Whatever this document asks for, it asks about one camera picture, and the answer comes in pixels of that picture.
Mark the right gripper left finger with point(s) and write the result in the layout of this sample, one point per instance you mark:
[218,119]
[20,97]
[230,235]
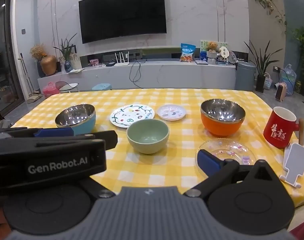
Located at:
[31,161]

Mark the orange steel bowl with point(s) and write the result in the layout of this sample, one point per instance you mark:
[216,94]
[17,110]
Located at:
[221,117]

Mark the light blue plastic stool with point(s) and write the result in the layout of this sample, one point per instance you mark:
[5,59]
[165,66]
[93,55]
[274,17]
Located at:
[102,86]

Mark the brown round vase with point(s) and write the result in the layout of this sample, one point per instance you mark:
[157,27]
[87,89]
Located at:
[49,64]

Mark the small round side table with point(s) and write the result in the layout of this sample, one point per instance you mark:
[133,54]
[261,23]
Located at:
[64,86]

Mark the pink space heater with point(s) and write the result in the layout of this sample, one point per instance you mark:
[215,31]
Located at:
[281,91]

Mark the potted green plant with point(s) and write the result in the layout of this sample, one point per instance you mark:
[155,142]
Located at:
[261,61]

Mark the white wifi router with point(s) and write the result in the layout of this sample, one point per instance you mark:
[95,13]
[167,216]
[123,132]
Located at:
[122,59]

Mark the green ceramic bowl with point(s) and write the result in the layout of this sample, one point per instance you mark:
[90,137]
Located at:
[148,136]

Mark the blue water jug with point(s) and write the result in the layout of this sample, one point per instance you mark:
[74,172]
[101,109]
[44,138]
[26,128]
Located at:
[288,76]

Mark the pink plastic basket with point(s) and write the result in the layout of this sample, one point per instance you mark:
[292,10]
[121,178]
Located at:
[50,90]

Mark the grey trash bin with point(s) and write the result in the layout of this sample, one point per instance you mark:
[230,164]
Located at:
[245,76]

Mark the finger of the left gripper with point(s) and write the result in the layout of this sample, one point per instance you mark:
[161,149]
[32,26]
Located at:
[54,132]

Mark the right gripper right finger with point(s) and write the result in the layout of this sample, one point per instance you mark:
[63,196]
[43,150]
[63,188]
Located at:
[219,172]

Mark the white fruit pattern plate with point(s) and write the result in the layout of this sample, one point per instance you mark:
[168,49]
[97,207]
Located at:
[124,116]

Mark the teddy bear toy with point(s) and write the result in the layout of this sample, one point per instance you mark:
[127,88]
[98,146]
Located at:
[211,46]

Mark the small white sticker plate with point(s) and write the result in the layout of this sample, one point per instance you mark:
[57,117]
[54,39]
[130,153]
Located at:
[171,112]

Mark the white phone stand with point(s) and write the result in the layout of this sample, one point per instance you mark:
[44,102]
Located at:
[293,164]

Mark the red mug wooden handle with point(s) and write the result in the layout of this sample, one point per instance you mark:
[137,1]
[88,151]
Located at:
[280,127]

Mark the blue snack bag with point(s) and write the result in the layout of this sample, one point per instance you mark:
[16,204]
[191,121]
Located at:
[187,52]

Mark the black wall television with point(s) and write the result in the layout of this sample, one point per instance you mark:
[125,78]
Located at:
[104,19]

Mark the clear glass sticker plate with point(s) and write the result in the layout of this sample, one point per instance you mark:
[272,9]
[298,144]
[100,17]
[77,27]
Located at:
[228,149]

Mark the blue vase with plant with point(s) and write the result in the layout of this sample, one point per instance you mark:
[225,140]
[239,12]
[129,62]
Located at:
[65,47]

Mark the blue steel bowl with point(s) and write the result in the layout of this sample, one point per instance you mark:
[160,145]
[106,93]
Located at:
[80,118]

